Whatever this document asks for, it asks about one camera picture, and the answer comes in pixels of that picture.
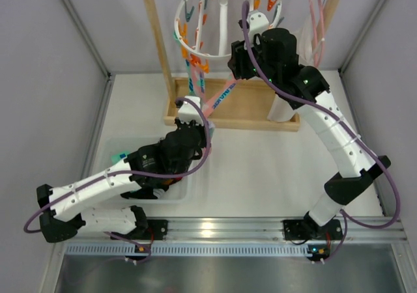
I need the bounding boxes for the pink sock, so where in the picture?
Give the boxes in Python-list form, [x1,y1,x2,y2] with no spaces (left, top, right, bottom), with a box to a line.
[199,74,237,119]
[186,55,207,104]

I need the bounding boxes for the mint green sock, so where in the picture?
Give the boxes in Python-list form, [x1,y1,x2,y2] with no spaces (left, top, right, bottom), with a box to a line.
[111,152,129,165]

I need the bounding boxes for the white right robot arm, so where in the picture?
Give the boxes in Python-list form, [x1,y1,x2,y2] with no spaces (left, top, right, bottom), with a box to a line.
[227,3,391,240]

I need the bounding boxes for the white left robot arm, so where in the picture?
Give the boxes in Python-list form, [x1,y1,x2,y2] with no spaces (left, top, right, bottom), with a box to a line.
[35,96,211,244]

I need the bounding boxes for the white round clip hanger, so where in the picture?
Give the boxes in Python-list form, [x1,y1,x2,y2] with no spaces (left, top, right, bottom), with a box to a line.
[173,0,282,61]

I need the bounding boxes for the pink clothes hanger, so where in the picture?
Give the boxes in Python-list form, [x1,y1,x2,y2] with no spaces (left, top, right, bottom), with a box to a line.
[308,0,325,68]

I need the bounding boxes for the white plastic basket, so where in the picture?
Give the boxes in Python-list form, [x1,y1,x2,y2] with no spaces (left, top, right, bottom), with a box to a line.
[96,136,195,205]

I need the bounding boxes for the wooden rack base tray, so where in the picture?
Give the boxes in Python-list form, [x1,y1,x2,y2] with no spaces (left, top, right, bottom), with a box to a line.
[164,77,300,132]

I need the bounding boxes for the white hanging cloth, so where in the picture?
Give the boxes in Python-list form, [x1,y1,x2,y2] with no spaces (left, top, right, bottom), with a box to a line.
[267,15,315,122]

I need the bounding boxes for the aluminium mounting rail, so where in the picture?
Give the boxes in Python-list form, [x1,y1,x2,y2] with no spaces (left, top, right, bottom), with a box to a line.
[63,216,407,262]

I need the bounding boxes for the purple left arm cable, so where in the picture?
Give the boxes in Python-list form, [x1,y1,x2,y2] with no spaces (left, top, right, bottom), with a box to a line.
[23,98,212,264]

